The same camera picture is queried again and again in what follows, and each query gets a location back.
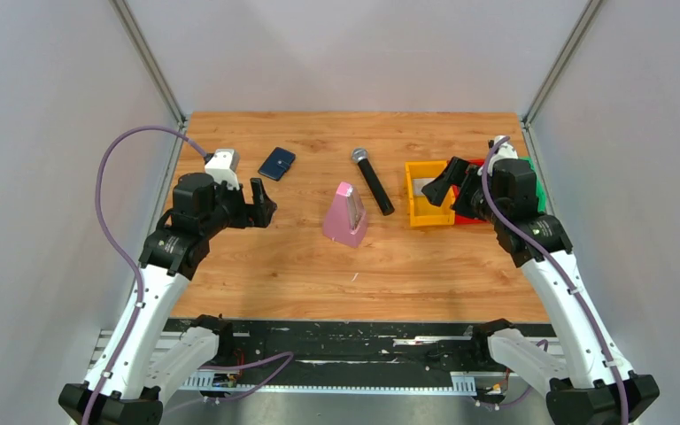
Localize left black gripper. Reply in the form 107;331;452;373
200;177;277;238

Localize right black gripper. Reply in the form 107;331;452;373
421;157;506;226

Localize blue leather card holder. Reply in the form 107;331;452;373
258;147;296;182

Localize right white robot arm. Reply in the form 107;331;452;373
422;158;660;424

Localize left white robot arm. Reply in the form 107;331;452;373
58;173;277;424

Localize white cards in yellow bin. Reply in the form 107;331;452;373
412;178;439;197

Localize red plastic bin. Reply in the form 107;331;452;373
451;158;484;226

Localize yellow plastic bin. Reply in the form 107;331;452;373
405;160;455;228

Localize pink metronome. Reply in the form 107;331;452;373
322;182;368;248

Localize black microphone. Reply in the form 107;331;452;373
352;148;395;216

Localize green plastic bin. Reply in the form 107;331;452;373
522;156;547;213

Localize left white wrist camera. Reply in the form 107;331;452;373
205;149;240;190

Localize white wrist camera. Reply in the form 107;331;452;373
205;149;240;190
484;135;519;175

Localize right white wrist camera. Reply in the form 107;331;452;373
484;135;519;175

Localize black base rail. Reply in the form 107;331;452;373
209;320;527;396

